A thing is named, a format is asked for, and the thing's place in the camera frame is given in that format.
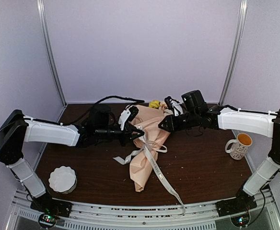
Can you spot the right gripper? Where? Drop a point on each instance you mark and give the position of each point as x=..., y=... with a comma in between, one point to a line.
x=171, y=125

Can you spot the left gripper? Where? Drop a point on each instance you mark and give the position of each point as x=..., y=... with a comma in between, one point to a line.
x=127, y=136

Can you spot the yellow fake flower stem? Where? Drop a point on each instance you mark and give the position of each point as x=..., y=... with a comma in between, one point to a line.
x=154, y=104

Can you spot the white ribbon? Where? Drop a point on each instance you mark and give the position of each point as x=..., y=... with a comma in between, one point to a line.
x=154, y=167

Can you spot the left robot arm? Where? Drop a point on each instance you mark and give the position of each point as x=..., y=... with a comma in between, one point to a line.
x=90, y=128

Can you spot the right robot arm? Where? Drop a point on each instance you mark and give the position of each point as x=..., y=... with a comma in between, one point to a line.
x=264, y=126

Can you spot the peach fake flower stem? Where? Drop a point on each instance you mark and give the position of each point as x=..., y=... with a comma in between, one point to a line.
x=164, y=108

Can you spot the white patterned mug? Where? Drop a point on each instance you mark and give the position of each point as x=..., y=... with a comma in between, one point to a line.
x=237, y=148

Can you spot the white scalloped dish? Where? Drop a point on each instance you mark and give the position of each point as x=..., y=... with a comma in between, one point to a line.
x=63, y=180

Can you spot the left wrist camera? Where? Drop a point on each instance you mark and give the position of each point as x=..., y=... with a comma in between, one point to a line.
x=127, y=115

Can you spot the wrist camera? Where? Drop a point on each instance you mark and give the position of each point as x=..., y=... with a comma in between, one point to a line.
x=127, y=115
x=174, y=105

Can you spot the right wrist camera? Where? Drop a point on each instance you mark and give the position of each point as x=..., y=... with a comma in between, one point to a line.
x=174, y=105

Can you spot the front aluminium rail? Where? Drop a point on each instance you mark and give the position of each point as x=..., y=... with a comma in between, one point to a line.
x=197, y=216

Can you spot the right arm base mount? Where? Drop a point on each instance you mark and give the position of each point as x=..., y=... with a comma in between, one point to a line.
x=238, y=207

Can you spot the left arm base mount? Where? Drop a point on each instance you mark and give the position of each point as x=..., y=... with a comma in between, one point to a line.
x=50, y=208

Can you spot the aluminium corner frame post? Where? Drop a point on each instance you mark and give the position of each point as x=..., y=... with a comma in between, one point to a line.
x=235, y=50

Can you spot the left aluminium frame post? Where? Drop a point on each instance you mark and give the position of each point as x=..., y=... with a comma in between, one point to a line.
x=50, y=55

